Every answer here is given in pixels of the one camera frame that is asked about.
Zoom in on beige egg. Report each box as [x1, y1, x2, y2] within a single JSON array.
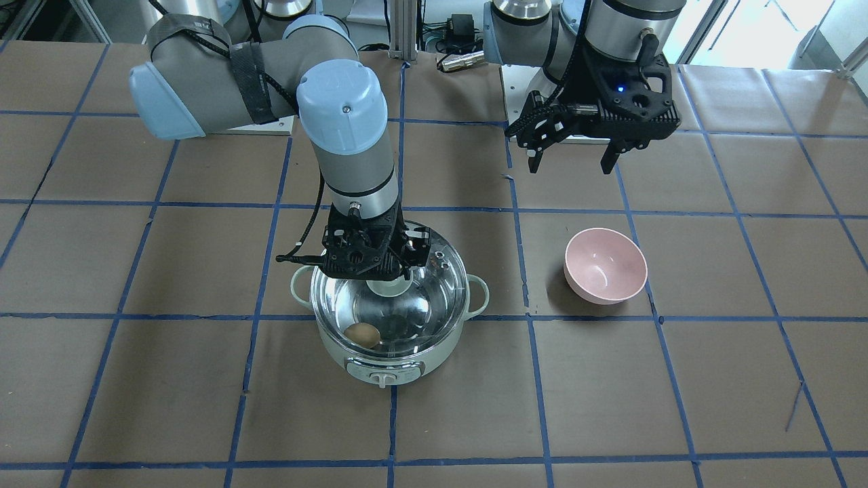
[[343, 322, 381, 350]]

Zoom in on pale green cooking pot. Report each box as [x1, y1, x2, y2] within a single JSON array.
[[290, 230, 490, 388]]

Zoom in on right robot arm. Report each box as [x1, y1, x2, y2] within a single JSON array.
[[128, 13, 431, 281]]

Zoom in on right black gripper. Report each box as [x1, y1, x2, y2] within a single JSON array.
[[320, 203, 432, 281]]

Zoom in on pink bowl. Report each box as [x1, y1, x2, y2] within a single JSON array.
[[562, 228, 648, 305]]

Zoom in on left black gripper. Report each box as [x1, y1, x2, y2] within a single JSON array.
[[506, 41, 682, 175]]

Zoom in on aluminium frame post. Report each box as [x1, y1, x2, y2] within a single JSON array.
[[384, 1, 421, 64]]

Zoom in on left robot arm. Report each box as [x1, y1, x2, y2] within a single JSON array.
[[483, 1, 685, 175]]

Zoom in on black power adapter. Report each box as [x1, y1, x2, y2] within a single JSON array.
[[446, 14, 475, 45]]

